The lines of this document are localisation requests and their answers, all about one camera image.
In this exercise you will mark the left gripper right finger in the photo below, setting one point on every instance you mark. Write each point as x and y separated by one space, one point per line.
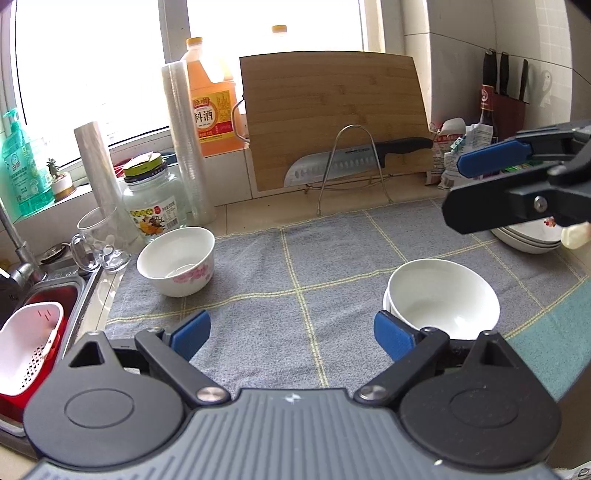
415 354

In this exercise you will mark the white bowl bottom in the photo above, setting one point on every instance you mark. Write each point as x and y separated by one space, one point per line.
387 306

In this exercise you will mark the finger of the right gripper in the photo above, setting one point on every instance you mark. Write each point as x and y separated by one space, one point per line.
498 202
494 158

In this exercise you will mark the glass jar green lid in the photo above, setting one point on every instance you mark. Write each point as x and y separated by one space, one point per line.
153 196

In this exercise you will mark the green dish soap bottle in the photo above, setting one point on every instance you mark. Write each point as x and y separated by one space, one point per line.
30 181

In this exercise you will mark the red basin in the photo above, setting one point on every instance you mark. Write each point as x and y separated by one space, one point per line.
12 408

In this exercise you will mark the large white fruit plate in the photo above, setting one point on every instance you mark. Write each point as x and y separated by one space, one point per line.
504 233

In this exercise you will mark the orange cooking wine jug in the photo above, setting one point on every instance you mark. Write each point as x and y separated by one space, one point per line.
213 96

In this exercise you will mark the white seasoning bag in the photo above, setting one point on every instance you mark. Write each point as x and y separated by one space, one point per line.
477 137

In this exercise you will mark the white colander basket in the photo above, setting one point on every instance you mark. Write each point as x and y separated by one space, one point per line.
27 339

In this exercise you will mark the green lid sauce jar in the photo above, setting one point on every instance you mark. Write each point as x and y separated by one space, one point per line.
521 167

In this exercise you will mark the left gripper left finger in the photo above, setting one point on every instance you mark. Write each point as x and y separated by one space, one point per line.
168 354

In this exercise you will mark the metal faucet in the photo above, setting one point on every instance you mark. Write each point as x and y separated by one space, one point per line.
17 283

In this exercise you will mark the black handled kitchen knife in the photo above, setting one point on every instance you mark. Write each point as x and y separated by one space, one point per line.
398 147

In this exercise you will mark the white floral bowl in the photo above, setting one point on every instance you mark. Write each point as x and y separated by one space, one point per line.
445 295
178 263

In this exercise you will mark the white floral bowl back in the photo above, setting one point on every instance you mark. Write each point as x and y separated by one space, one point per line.
178 263

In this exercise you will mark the right gloved hand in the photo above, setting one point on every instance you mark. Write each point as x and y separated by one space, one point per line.
576 236

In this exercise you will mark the glass mug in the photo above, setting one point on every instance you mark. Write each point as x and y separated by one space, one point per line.
99 241

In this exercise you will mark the small potted plant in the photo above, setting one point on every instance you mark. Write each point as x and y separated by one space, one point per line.
62 184

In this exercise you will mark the white stained plate back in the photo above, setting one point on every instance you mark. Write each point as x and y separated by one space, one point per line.
542 232

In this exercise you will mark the bamboo cutting board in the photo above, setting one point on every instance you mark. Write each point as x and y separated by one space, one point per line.
300 103

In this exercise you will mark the dark red knife block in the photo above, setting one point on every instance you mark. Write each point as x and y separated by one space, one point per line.
509 112

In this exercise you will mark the metal wire board rack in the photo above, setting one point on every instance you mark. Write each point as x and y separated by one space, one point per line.
338 163

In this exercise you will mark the dark soy sauce bottle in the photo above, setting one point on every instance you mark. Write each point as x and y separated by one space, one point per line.
488 88

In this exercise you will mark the red white paper packet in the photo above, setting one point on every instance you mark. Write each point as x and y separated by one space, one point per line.
444 135

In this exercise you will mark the grey green checked cloth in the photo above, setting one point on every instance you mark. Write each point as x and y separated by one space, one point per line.
293 307

